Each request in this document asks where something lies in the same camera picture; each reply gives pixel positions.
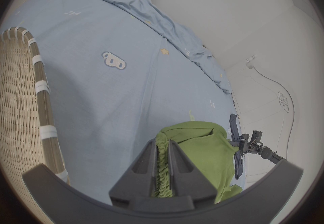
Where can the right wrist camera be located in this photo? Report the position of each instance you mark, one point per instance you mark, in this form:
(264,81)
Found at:
(245,137)

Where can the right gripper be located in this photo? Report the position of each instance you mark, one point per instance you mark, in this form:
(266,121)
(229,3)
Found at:
(244,146)

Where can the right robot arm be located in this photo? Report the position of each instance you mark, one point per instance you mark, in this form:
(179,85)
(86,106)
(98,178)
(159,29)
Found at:
(274,156)

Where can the dark blue T-shirt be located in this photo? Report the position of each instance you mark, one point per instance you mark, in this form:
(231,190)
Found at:
(234,124)

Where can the green shorts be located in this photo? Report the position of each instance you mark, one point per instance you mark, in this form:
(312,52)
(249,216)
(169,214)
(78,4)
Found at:
(202,147)

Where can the pale blue quilt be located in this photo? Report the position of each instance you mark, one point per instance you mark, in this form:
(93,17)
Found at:
(141,8)

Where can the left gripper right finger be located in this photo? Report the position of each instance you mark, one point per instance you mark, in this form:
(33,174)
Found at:
(187,180)

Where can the round woven basket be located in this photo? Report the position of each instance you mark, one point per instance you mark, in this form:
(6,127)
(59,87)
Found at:
(17,91)

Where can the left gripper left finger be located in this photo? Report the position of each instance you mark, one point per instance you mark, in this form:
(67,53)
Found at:
(136,180)

